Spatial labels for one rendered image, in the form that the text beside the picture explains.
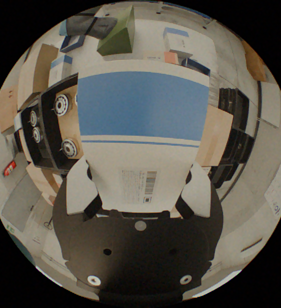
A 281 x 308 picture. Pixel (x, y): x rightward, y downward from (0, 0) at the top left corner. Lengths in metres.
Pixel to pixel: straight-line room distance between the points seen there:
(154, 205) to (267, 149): 2.86
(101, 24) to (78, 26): 0.09
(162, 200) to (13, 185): 3.38
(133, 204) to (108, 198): 0.04
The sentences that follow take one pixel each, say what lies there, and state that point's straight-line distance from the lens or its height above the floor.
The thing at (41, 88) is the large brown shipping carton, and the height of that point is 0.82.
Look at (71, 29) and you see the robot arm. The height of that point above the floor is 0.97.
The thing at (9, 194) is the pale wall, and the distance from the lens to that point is 3.36.
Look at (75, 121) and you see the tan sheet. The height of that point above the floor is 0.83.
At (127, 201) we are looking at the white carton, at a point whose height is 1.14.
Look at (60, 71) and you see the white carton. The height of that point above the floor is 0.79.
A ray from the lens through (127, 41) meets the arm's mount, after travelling 0.49.
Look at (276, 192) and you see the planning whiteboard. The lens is 2.90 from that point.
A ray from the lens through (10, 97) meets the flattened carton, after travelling 3.18.
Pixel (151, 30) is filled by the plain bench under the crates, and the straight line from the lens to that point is 0.74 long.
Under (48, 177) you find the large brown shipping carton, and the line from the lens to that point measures 0.89.
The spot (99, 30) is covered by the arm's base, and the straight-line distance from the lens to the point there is 0.52.
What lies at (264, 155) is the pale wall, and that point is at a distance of 2.93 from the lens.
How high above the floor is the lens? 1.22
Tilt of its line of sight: 61 degrees down
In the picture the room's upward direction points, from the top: 180 degrees clockwise
